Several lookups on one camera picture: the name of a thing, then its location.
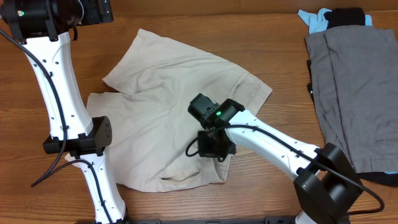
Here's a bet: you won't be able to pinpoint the light blue garment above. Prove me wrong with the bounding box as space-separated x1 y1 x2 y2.
298 8 373 34

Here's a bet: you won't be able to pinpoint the beige shorts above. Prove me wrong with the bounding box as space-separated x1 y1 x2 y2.
86 29 272 192

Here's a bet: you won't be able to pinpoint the black garment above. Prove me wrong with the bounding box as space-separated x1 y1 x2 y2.
324 7 366 29

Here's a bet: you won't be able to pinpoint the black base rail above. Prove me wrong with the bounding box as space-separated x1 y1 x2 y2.
124 214 352 224

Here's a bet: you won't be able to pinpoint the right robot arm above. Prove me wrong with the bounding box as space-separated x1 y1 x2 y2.
188 94 363 224

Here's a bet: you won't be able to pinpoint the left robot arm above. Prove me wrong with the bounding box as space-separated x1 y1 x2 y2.
1 0 129 223

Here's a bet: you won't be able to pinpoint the grey shorts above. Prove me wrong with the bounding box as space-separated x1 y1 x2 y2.
305 26 397 173

